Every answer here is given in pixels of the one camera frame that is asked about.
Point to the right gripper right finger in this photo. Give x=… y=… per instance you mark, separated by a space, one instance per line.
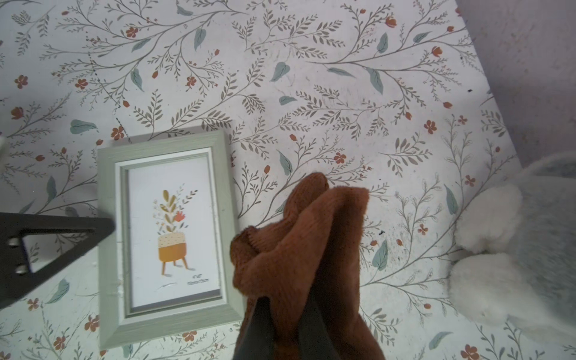
x=314 y=342

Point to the grey husky plush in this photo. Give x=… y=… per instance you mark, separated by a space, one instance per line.
x=520 y=239

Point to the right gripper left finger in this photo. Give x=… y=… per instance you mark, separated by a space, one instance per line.
x=258 y=340

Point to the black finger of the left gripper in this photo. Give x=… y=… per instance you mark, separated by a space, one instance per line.
x=34 y=248

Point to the brown cloth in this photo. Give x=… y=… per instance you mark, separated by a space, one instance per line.
x=311 y=253

